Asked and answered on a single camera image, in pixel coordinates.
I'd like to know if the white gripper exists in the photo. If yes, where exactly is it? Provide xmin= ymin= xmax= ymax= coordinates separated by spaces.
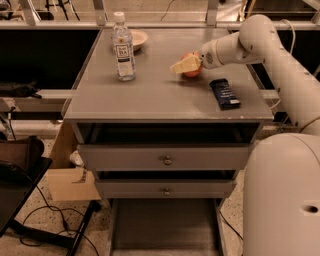
xmin=170 ymin=43 xmax=222 ymax=74

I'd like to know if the red apple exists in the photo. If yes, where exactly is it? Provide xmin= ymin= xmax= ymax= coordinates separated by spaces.
xmin=181 ymin=52 xmax=202 ymax=78

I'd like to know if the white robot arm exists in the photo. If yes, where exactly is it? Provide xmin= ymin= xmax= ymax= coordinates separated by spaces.
xmin=170 ymin=15 xmax=320 ymax=256

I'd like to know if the grey drawer cabinet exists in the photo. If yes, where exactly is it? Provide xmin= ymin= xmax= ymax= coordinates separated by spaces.
xmin=62 ymin=27 xmax=275 ymax=201

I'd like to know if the grey middle drawer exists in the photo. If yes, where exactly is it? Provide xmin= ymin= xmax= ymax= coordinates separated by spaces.
xmin=95 ymin=170 xmax=235 ymax=199

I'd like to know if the grey drawer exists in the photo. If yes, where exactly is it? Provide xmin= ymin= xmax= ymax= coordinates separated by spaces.
xmin=105 ymin=199 xmax=227 ymax=256
xmin=78 ymin=123 xmax=258 ymax=171
xmin=95 ymin=170 xmax=235 ymax=199

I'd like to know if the grey top drawer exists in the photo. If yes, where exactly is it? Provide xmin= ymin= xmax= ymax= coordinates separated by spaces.
xmin=78 ymin=123 xmax=258 ymax=171

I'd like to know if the grey bottom drawer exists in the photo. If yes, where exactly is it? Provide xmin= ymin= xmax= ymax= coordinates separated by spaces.
xmin=105 ymin=199 xmax=227 ymax=256

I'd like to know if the dark blue snack bar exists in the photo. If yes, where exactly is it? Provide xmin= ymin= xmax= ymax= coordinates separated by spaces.
xmin=209 ymin=78 xmax=241 ymax=110

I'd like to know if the small beige bowl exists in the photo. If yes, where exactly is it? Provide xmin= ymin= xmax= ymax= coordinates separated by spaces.
xmin=131 ymin=29 xmax=148 ymax=51

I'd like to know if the clear plastic water bottle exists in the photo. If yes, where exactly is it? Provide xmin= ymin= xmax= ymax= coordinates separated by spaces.
xmin=111 ymin=12 xmax=135 ymax=81

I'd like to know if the brown cardboard box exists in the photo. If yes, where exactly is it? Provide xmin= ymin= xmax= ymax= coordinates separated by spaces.
xmin=46 ymin=122 xmax=100 ymax=201

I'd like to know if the black cloth on shelf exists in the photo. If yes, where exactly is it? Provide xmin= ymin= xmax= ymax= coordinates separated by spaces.
xmin=0 ymin=81 xmax=42 ymax=99

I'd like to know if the brown bag on cart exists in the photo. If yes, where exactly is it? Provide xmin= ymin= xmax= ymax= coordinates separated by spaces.
xmin=0 ymin=136 xmax=44 ymax=172

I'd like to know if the black cart with stand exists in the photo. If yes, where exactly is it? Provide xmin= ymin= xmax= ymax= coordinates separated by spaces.
xmin=0 ymin=157 xmax=101 ymax=256

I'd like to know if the white hanging cable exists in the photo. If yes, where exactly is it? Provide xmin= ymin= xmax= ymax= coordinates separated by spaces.
xmin=269 ymin=18 xmax=298 ymax=111

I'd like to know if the black floor cable right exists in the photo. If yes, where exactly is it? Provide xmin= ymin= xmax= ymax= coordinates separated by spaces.
xmin=218 ymin=210 xmax=244 ymax=241

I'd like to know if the black floor cable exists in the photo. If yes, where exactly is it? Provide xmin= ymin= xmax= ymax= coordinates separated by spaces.
xmin=218 ymin=210 xmax=244 ymax=241
xmin=18 ymin=185 xmax=100 ymax=256

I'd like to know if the black floor cable left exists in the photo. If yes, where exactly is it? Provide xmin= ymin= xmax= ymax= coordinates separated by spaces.
xmin=18 ymin=185 xmax=100 ymax=256

